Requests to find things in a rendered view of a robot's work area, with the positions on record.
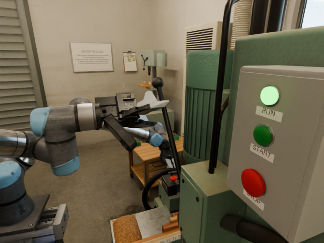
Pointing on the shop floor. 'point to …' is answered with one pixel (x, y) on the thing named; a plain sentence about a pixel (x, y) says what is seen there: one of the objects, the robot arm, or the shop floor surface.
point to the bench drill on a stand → (153, 58)
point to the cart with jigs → (150, 160)
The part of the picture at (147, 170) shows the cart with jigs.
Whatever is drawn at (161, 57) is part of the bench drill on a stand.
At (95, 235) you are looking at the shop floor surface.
